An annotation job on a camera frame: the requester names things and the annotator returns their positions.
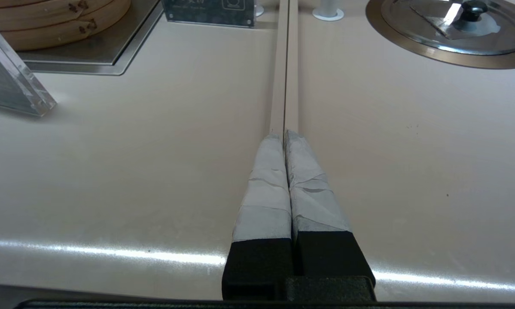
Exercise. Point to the bamboo steamer basket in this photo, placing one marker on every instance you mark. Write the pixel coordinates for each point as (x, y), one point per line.
(34, 18)
(8, 3)
(68, 35)

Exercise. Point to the dark acrylic sign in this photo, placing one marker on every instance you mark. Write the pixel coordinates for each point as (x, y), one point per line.
(205, 12)

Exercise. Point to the recessed steel tray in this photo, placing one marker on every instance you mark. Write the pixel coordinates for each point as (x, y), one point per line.
(102, 53)

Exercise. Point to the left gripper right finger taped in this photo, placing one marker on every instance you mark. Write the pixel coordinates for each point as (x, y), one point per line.
(313, 206)

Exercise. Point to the clear acrylic block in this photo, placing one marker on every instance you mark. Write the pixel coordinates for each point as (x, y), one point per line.
(8, 81)

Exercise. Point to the round steel pot lid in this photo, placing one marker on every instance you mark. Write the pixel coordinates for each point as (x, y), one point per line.
(412, 29)

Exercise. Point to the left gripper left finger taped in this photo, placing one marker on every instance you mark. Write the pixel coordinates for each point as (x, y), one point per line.
(266, 206)

